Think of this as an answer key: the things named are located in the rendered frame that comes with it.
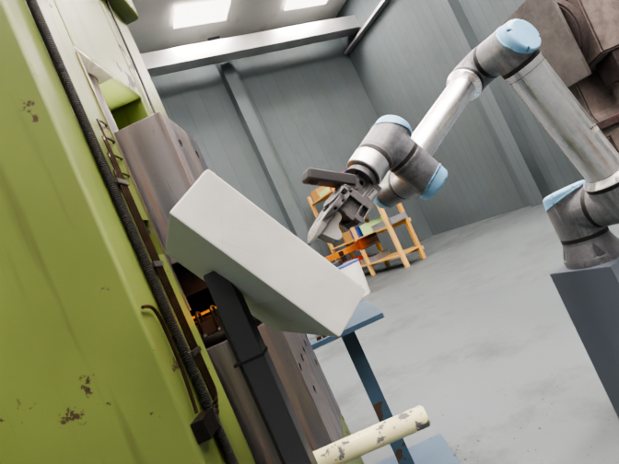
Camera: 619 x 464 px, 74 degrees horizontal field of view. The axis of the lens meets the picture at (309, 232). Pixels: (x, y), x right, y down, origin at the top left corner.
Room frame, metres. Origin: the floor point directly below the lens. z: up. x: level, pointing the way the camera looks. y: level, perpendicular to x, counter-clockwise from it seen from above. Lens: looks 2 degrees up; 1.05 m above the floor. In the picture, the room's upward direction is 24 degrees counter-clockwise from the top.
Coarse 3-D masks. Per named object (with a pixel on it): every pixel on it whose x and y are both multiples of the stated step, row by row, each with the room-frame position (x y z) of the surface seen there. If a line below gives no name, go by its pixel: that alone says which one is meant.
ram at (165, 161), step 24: (144, 120) 1.10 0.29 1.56; (168, 120) 1.14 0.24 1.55; (120, 144) 1.10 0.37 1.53; (144, 144) 1.10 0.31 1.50; (168, 144) 1.10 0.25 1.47; (192, 144) 1.31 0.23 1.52; (144, 168) 1.10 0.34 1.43; (168, 168) 1.10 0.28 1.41; (192, 168) 1.17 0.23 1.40; (144, 192) 1.10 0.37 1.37; (168, 192) 1.10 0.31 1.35; (168, 216) 1.10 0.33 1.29
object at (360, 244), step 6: (372, 234) 1.61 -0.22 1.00; (360, 240) 1.61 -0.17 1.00; (366, 240) 1.61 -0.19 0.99; (372, 240) 1.61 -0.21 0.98; (378, 240) 1.61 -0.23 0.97; (354, 246) 1.60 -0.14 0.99; (360, 246) 1.61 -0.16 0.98; (366, 246) 1.61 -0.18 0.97; (336, 252) 1.60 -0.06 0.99; (348, 252) 1.60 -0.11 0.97; (324, 258) 1.60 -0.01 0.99; (330, 258) 1.60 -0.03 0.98; (336, 258) 1.60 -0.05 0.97
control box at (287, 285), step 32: (192, 192) 0.52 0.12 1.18; (224, 192) 0.54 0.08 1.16; (192, 224) 0.52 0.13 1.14; (224, 224) 0.53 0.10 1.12; (256, 224) 0.55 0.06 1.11; (192, 256) 0.67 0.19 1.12; (224, 256) 0.54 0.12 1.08; (256, 256) 0.54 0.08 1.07; (288, 256) 0.55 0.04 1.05; (320, 256) 0.57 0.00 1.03; (256, 288) 0.60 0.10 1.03; (288, 288) 0.55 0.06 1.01; (320, 288) 0.56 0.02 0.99; (352, 288) 0.58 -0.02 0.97; (288, 320) 0.67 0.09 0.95; (320, 320) 0.56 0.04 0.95
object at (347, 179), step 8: (312, 168) 0.87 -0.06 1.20; (304, 176) 0.88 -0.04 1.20; (312, 176) 0.86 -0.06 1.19; (320, 176) 0.87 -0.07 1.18; (328, 176) 0.88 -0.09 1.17; (336, 176) 0.88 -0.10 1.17; (344, 176) 0.89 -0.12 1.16; (352, 176) 0.90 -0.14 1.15; (312, 184) 0.88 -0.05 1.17; (320, 184) 0.90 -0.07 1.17; (328, 184) 0.90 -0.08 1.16; (336, 184) 0.90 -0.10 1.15; (352, 184) 0.90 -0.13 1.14
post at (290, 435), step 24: (216, 288) 0.67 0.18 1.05; (240, 312) 0.67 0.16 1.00; (240, 336) 0.67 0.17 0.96; (240, 360) 0.67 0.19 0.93; (264, 360) 0.67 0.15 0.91; (264, 384) 0.67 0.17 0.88; (264, 408) 0.67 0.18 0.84; (288, 408) 0.68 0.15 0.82; (288, 432) 0.67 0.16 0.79; (288, 456) 0.67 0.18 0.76; (312, 456) 0.70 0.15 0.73
